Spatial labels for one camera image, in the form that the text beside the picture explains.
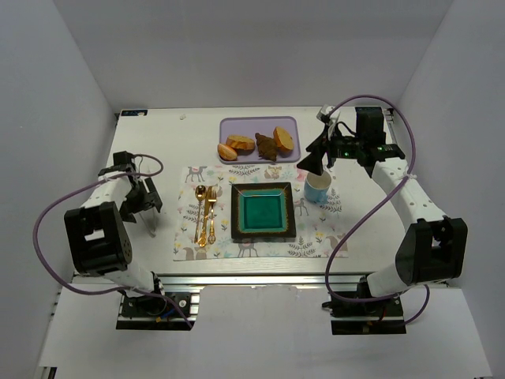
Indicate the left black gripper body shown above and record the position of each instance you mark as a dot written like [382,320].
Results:
[146,198]

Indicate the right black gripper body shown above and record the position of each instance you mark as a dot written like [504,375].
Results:
[326,146]

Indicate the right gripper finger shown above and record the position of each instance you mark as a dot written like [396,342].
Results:
[312,163]
[319,145]

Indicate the metal serving tongs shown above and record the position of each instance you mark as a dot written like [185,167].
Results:
[149,217]

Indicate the brown chocolate croissant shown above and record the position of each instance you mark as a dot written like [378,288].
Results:
[267,147]

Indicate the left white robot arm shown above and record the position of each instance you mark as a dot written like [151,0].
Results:
[98,240]

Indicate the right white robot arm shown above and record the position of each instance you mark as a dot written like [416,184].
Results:
[434,245]

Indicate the bread slice right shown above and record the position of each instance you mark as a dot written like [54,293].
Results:
[283,140]

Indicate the bread slice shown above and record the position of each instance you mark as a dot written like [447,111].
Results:
[283,140]
[239,142]

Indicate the bread slice left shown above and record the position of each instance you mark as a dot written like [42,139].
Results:
[239,142]

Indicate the sugared bread roll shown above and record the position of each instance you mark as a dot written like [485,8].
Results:
[226,152]

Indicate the light blue mug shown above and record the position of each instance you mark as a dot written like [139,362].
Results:
[316,187]

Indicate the gold spoon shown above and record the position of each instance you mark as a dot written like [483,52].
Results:
[200,194]

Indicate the animal pattern placemat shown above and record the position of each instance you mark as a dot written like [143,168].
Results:
[319,227]

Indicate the gold fork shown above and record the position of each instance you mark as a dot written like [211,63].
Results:
[212,199]

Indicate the teal square plate black rim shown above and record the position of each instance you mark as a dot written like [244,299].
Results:
[262,210]

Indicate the gold knife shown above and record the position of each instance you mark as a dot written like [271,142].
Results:
[203,233]

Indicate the purple tray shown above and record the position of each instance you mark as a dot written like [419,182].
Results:
[247,127]

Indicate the blue label sticker left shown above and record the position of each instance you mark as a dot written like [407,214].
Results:
[134,113]

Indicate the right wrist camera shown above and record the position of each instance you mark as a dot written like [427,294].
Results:
[328,115]

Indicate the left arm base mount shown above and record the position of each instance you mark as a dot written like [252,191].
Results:
[155,314]

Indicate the aluminium rail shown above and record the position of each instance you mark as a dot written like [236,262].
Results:
[242,279]

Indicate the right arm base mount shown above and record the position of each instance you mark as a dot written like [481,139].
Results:
[352,315]

